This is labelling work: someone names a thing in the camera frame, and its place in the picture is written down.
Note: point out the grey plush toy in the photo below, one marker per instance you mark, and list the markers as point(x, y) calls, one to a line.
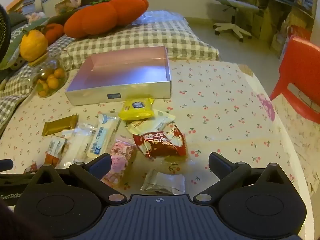
point(17, 63)

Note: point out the pile of small tangerines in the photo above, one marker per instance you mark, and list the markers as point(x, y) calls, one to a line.
point(53, 81)

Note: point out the yellow snack packet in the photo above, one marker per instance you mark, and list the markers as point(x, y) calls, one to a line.
point(136, 110)

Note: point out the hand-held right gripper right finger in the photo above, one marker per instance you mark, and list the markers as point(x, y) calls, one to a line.
point(217, 163)

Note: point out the silver cardboard box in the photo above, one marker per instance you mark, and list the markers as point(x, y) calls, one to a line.
point(125, 70)

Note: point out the small red snack packet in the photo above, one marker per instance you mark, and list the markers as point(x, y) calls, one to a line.
point(30, 168)

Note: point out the grey office chair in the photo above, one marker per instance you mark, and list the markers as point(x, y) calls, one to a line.
point(232, 1)

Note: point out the wooden desk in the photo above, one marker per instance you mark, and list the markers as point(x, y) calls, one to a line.
point(275, 17)

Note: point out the bag of small oranges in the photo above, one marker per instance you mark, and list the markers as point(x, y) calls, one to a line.
point(56, 62)

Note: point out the clear plastic bag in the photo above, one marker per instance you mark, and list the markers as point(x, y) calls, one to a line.
point(160, 17)

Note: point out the black mesh chair back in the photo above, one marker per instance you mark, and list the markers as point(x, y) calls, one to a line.
point(5, 35)

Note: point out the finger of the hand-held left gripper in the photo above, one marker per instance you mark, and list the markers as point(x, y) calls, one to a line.
point(6, 164)

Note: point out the cherry print tablecloth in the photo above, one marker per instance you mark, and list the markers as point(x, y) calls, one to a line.
point(225, 105)

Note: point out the clear white snack packet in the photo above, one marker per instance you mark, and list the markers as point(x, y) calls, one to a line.
point(77, 142)

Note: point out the gold snack packet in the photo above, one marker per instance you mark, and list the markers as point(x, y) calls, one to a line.
point(60, 125)

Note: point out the clear packet with dark snack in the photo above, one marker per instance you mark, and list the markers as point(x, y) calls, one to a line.
point(162, 182)

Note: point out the pink plush toy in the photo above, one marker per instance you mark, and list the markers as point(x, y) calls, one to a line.
point(35, 18)

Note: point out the cream white snack packet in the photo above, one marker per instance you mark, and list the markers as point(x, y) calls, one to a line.
point(161, 120)

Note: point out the red plastic stool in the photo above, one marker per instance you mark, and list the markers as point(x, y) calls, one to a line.
point(300, 62)

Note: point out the orange and white snack packet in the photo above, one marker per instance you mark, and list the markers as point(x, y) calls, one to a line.
point(53, 150)

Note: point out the large orange citrus fruit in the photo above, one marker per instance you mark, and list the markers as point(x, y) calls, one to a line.
point(33, 45)

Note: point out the pink snack packet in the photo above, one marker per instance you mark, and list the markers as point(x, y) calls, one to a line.
point(122, 155)

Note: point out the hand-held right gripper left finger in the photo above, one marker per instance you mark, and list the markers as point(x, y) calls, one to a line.
point(102, 162)

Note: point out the grey checked blanket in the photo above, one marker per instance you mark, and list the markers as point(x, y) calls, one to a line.
point(150, 35)

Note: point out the bamboo teapot lid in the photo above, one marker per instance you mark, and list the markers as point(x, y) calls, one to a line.
point(37, 61)

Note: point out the small red persimmon cushion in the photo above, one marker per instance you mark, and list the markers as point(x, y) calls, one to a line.
point(53, 32)

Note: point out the green snowflake pillow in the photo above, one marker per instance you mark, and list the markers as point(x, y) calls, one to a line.
point(15, 50)

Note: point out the large red persimmon cushion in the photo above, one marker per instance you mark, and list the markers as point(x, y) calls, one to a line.
point(100, 17)

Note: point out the stack of books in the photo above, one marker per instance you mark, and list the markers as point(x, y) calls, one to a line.
point(22, 2)

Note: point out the white and blue snack packet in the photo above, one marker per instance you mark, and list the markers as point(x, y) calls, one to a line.
point(102, 135)

